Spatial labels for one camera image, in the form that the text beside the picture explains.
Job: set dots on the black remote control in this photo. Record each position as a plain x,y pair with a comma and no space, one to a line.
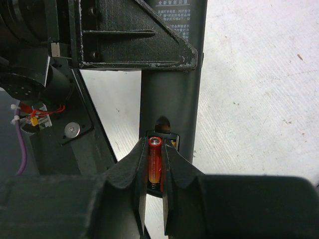
169,99

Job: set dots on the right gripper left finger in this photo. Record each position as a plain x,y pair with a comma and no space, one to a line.
107,206

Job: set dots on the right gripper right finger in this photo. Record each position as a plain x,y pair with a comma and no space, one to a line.
201,206

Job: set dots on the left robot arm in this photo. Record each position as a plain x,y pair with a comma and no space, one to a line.
39,37

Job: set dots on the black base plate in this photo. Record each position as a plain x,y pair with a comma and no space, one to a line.
75,143

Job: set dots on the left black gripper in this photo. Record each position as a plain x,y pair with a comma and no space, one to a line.
114,35

